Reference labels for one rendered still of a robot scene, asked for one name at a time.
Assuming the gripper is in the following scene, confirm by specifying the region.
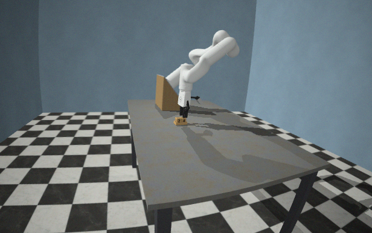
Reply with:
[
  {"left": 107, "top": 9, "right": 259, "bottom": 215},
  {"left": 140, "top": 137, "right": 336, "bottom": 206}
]
[{"left": 178, "top": 90, "right": 191, "bottom": 118}]

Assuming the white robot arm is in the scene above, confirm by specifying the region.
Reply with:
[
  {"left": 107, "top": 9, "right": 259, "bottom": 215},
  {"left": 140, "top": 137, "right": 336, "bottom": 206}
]
[{"left": 166, "top": 30, "right": 240, "bottom": 91}]

